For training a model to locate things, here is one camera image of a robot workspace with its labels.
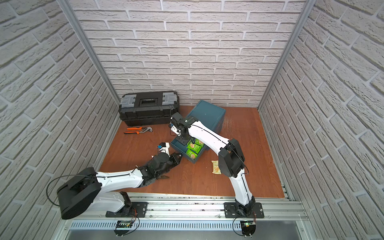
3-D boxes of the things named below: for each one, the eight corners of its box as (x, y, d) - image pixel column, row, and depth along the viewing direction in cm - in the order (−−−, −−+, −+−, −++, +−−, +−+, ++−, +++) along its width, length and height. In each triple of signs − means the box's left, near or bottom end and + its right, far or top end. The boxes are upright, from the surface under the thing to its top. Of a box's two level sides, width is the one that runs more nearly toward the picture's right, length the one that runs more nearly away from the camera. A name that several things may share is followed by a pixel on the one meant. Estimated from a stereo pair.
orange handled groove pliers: (125, 133, 106) (124, 131, 104) (127, 129, 109) (126, 126, 106) (151, 133, 106) (150, 131, 104) (153, 129, 109) (152, 126, 107)
